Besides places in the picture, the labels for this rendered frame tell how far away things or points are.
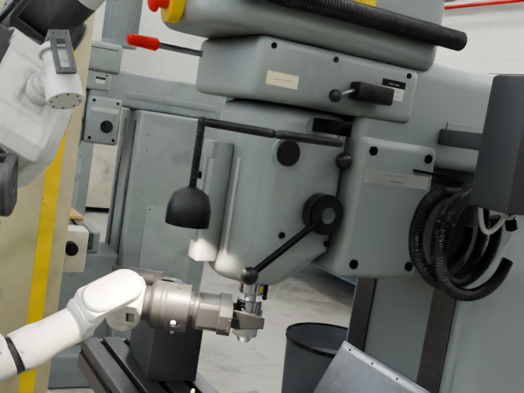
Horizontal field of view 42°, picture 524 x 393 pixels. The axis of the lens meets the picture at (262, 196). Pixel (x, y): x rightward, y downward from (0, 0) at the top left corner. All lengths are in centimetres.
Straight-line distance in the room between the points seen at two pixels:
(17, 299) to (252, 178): 195
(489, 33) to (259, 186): 576
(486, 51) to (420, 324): 546
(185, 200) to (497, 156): 49
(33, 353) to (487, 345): 84
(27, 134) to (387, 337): 85
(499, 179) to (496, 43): 564
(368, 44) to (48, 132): 61
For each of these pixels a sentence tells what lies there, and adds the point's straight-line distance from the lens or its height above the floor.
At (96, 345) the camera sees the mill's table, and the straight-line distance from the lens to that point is 184.
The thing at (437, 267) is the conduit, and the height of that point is 141.
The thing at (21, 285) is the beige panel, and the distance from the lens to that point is 295.
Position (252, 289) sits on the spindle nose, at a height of 129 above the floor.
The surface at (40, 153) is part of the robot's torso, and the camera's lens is 131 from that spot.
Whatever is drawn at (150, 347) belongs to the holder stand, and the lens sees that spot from 163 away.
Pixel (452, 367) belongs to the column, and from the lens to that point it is 140.
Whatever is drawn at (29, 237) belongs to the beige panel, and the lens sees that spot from 290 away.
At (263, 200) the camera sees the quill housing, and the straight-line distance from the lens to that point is 113.
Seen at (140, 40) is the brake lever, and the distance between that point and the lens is 122.
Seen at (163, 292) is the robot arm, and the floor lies 127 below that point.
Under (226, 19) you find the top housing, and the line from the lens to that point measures 105.
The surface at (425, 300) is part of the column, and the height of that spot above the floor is 129.
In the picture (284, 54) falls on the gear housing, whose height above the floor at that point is 171.
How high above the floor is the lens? 159
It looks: 6 degrees down
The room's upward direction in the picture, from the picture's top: 9 degrees clockwise
